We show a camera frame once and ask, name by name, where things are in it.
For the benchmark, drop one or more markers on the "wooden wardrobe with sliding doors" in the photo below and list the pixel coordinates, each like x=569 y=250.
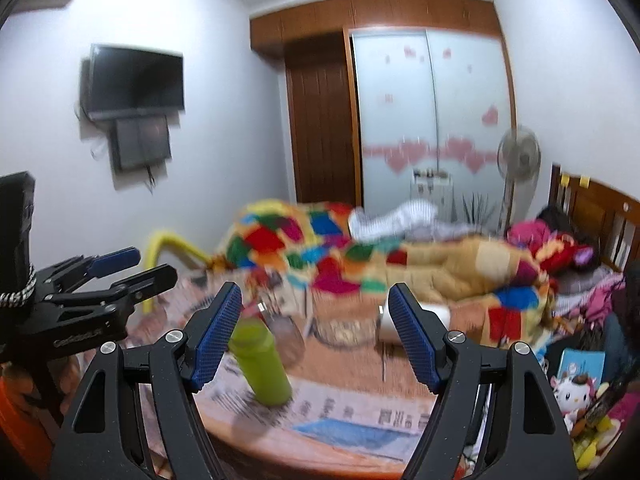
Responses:
x=320 y=110

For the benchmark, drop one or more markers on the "yellow plush toy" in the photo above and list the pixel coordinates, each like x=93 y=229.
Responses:
x=595 y=442

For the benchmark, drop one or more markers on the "black wall television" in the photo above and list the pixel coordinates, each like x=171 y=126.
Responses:
x=135 y=80

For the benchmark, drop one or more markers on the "standing fan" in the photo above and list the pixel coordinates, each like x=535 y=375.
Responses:
x=519 y=155

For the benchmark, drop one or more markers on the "green bottle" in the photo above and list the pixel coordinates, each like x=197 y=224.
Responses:
x=262 y=365

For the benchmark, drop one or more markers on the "colourful patchwork blanket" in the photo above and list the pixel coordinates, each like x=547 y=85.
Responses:
x=450 y=265

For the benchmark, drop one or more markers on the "dark cloth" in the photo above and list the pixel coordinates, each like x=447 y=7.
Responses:
x=625 y=320

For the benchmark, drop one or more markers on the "dark wall-mounted box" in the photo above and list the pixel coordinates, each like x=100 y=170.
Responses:
x=140 y=141

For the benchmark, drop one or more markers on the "round wooden table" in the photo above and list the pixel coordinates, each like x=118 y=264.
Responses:
x=330 y=360

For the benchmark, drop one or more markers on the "white cup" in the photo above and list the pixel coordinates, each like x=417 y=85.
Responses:
x=422 y=327

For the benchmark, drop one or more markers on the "red plush pillow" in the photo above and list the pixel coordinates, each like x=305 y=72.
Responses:
x=565 y=255

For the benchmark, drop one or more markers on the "glass jar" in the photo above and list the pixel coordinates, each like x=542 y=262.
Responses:
x=285 y=337

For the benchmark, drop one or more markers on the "blue book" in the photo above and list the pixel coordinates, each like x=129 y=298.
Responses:
x=580 y=362

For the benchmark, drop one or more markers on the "glass bowl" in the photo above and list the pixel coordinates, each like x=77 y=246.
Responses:
x=345 y=330

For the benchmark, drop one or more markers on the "white striped cloth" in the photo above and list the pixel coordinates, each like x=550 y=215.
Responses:
x=390 y=220

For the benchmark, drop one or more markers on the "pink clothes pile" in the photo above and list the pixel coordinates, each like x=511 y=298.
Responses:
x=595 y=295

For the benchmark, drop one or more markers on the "orange stool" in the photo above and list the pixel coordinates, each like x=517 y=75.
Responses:
x=20 y=420

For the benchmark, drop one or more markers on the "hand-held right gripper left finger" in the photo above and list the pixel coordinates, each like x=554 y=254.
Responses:
x=212 y=340

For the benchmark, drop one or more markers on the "yellow tube chair frame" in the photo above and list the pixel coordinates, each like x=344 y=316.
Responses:
x=165 y=244

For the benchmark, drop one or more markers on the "wooden headboard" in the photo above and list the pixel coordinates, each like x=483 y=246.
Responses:
x=595 y=210

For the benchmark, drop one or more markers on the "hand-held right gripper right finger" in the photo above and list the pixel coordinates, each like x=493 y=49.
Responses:
x=412 y=335

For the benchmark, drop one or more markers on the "spiky green plant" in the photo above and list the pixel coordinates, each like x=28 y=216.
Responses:
x=480 y=212

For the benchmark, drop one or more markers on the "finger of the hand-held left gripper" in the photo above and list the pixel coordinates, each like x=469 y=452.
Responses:
x=150 y=280
x=117 y=258

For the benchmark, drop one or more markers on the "newspaper sheet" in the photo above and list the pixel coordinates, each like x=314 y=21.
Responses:
x=350 y=420

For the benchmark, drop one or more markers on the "white cat plush toy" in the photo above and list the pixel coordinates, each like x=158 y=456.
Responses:
x=575 y=400

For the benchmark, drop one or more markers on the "white floor appliance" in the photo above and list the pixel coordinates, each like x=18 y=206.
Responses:
x=431 y=189

